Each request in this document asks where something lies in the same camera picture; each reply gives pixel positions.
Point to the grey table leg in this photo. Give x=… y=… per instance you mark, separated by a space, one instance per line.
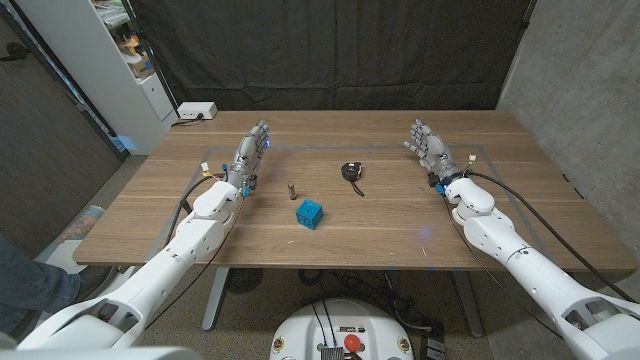
x=215 y=300
x=467 y=305

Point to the red emergency stop button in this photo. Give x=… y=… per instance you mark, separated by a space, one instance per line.
x=352 y=342

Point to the white shelf cabinet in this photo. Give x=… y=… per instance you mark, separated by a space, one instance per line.
x=85 y=60

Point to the dark shoe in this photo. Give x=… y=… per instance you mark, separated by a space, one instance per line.
x=95 y=280

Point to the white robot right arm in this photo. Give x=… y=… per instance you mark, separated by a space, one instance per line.
x=530 y=270

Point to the black round fan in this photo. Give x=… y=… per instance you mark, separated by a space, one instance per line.
x=243 y=280

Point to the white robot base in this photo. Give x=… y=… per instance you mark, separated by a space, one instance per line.
x=310 y=330

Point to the yellow toy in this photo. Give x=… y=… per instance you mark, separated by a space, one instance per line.
x=131 y=44

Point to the black curtain backdrop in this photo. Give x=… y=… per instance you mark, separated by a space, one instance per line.
x=340 y=50

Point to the brown lipstick tube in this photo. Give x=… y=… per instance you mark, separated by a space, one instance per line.
x=292 y=190

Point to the cardboard box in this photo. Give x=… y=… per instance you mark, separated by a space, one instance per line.
x=142 y=65

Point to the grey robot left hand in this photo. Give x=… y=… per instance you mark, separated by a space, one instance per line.
x=247 y=152

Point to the black measuring tape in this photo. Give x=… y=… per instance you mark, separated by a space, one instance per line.
x=351 y=171

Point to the blue lattice block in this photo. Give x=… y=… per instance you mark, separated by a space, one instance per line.
x=309 y=214

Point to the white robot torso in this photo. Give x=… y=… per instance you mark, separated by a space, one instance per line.
x=100 y=354

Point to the person leg in jeans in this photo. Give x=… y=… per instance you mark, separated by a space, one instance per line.
x=30 y=290

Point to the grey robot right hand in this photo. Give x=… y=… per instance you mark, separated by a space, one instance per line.
x=432 y=150

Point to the colourful patterned floor item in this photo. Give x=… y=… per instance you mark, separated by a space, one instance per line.
x=82 y=222

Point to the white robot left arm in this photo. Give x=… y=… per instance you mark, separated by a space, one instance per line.
x=165 y=260

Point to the white power strip box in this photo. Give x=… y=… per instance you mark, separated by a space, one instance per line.
x=197 y=110

